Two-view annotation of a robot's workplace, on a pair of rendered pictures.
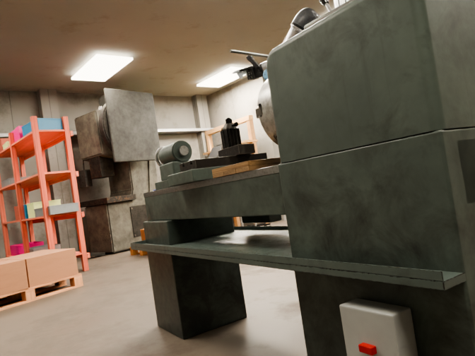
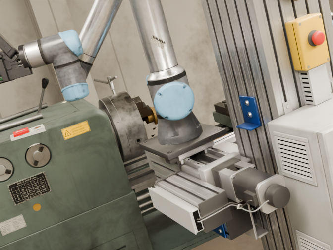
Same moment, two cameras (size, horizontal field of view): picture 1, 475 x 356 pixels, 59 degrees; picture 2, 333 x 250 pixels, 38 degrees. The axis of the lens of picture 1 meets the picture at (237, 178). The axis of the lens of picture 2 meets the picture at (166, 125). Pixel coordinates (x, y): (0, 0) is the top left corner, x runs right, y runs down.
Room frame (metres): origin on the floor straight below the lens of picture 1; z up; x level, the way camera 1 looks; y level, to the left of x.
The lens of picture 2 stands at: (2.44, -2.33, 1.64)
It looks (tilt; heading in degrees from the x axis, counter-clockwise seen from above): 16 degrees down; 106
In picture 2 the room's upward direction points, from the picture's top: 16 degrees counter-clockwise
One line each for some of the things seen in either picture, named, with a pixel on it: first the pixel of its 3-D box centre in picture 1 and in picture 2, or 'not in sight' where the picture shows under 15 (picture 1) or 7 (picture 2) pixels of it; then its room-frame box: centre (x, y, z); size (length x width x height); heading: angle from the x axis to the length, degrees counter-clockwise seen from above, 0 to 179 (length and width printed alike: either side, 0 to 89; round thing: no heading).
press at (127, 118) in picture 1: (114, 168); not in sight; (7.77, 2.25, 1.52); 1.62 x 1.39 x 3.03; 130
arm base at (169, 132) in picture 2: not in sight; (176, 122); (2.04, -0.85, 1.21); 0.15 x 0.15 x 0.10
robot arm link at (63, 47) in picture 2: not in sight; (61, 47); (1.83, -1.06, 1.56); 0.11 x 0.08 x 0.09; 18
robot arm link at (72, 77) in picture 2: not in sight; (72, 79); (1.83, -1.04, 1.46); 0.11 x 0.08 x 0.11; 108
